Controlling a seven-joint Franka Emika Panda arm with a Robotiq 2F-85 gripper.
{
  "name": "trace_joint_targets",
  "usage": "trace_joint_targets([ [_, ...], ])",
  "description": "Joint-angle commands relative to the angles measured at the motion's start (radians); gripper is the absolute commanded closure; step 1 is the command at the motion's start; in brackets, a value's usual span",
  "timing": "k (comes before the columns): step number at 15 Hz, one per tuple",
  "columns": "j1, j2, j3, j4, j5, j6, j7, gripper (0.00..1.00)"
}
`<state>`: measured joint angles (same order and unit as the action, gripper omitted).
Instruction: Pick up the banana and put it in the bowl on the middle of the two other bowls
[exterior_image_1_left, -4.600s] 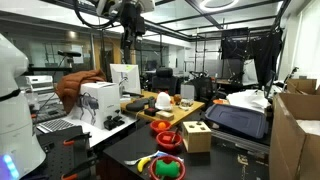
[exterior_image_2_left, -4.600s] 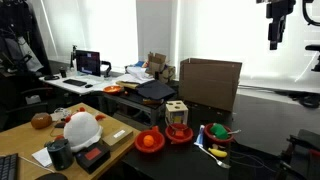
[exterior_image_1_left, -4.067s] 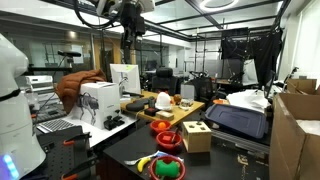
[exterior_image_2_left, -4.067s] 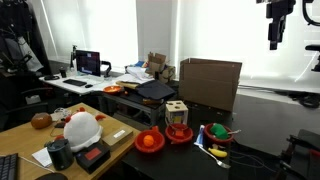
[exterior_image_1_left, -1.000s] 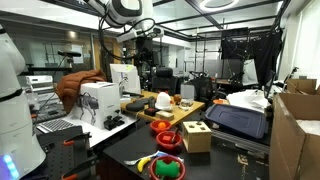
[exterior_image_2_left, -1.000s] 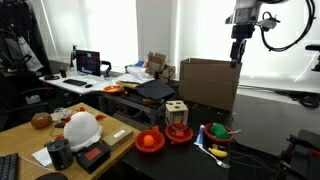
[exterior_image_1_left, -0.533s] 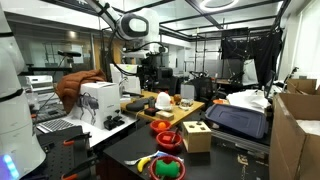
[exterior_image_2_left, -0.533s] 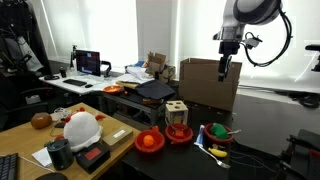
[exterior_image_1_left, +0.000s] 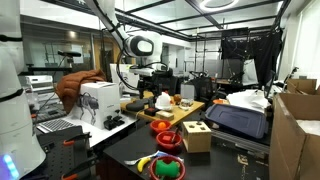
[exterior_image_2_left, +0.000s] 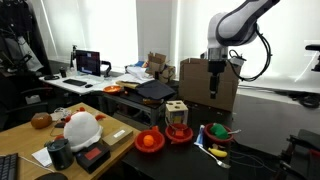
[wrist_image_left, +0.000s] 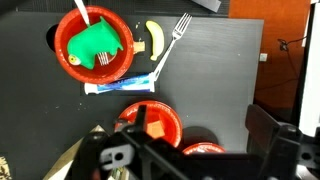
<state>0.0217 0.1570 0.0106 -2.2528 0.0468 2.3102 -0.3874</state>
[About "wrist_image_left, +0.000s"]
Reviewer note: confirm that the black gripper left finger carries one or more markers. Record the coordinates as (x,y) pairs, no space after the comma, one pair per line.
(141,116)

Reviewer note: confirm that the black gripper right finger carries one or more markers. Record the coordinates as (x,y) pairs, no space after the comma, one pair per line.
(261,123)

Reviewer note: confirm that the yellow toy banana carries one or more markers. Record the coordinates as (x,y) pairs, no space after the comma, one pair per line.
(156,38)

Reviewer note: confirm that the red plastic bowl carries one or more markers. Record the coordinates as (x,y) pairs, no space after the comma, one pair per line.
(168,123)
(203,148)
(83,75)

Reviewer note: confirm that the orange toy block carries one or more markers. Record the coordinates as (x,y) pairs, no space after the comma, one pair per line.
(156,129)

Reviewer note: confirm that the blue white toothpaste tube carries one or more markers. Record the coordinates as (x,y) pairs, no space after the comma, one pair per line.
(126,84)

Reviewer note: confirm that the tan wood scrap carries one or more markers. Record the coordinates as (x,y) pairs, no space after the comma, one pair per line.
(139,47)

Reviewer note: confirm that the orange board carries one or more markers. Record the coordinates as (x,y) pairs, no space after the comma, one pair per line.
(266,50)

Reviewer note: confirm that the green plush toy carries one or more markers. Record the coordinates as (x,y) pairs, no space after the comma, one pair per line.
(91,41)

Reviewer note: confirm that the white plastic fork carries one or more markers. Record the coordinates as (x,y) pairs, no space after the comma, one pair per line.
(82,13)

